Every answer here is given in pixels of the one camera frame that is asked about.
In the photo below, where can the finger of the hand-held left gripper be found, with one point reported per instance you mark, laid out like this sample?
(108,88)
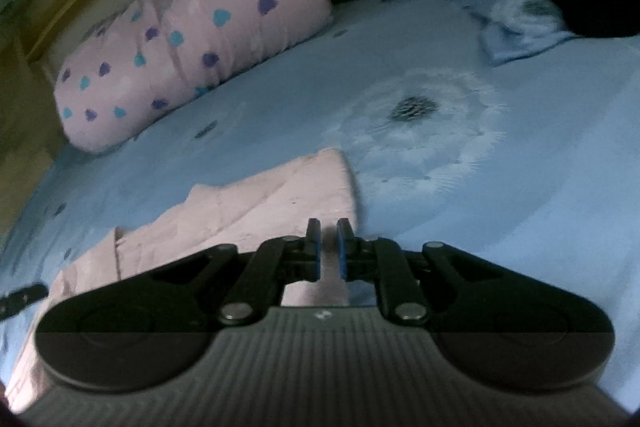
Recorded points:
(22,301)

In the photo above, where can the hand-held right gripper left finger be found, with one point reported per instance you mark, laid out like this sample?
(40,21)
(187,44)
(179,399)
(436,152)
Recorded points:
(313,253)

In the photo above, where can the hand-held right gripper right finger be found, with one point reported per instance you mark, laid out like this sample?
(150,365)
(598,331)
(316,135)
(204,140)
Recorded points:
(344,253)

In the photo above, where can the pink knitted sweater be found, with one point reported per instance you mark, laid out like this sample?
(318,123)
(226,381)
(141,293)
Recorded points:
(260,212)

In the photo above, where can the blue floral bed sheet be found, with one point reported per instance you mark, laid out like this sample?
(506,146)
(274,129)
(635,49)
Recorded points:
(475,187)

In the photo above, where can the pink heart print pillow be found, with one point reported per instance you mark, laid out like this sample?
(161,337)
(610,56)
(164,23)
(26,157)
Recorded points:
(200,37)

